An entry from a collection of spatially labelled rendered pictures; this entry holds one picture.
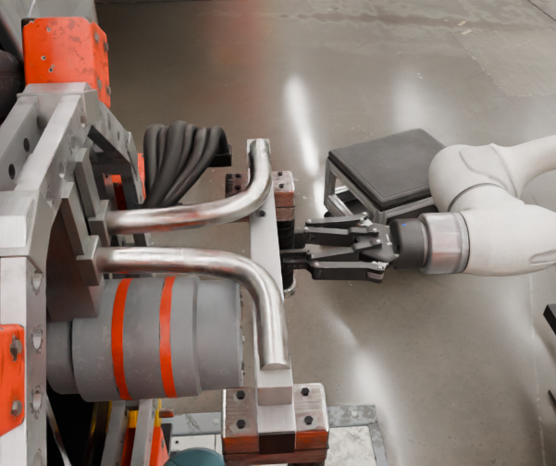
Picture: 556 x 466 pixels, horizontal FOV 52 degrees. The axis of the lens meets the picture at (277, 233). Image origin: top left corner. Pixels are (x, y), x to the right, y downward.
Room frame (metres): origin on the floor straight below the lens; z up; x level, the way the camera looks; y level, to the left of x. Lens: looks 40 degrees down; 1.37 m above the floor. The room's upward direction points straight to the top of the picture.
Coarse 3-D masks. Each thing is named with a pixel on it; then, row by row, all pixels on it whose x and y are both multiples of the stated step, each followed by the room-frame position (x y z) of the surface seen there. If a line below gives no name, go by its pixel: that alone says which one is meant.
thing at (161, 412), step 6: (108, 408) 0.55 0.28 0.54; (162, 408) 0.56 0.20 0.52; (168, 408) 0.56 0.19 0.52; (108, 414) 0.54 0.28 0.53; (132, 414) 0.54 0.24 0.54; (156, 414) 0.54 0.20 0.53; (162, 414) 0.55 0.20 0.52; (168, 414) 0.55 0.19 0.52; (174, 414) 0.56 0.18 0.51; (108, 420) 0.53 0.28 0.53; (132, 420) 0.53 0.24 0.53; (156, 420) 0.53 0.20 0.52; (132, 426) 0.52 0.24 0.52
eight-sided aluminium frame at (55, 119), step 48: (48, 96) 0.51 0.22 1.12; (96, 96) 0.56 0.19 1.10; (0, 144) 0.42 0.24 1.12; (48, 144) 0.42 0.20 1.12; (96, 144) 0.59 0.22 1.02; (0, 192) 0.35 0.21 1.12; (48, 192) 0.37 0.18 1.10; (0, 240) 0.31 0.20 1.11; (48, 240) 0.34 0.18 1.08; (144, 240) 0.66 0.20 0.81; (0, 288) 0.29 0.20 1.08; (144, 432) 0.45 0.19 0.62
